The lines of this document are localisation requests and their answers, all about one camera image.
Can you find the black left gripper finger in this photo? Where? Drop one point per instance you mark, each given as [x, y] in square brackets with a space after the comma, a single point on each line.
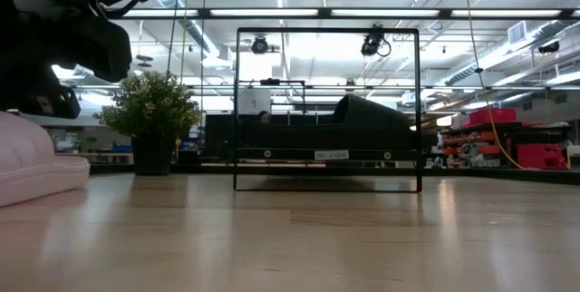
[59, 104]

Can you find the pink slide sandal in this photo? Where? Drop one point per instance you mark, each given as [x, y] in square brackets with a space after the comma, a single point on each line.
[31, 165]

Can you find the black slide sandal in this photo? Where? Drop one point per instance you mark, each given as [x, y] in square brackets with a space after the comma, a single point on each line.
[362, 124]

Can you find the potted artificial green plant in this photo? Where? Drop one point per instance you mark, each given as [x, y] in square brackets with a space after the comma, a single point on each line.
[149, 106]

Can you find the round black ceiling device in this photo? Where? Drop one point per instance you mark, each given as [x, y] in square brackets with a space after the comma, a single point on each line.
[259, 45]

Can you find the black overhead light bar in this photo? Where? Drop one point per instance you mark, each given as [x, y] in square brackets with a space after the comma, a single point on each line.
[204, 12]

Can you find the white box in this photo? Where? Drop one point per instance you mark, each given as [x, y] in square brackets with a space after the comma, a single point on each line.
[254, 101]

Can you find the person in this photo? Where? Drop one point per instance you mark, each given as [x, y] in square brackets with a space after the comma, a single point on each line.
[263, 117]

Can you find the red storage bin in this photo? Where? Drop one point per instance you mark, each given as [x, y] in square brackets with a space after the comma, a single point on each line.
[489, 116]
[539, 156]

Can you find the black storage rack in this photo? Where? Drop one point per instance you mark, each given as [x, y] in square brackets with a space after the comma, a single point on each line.
[507, 127]

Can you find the black overhead camera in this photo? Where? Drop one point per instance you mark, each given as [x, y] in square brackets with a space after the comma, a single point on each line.
[370, 46]

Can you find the silver ventilation duct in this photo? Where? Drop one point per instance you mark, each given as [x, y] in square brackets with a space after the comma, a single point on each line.
[199, 33]

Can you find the black table edge rail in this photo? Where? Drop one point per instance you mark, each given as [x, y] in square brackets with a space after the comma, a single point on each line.
[498, 175]

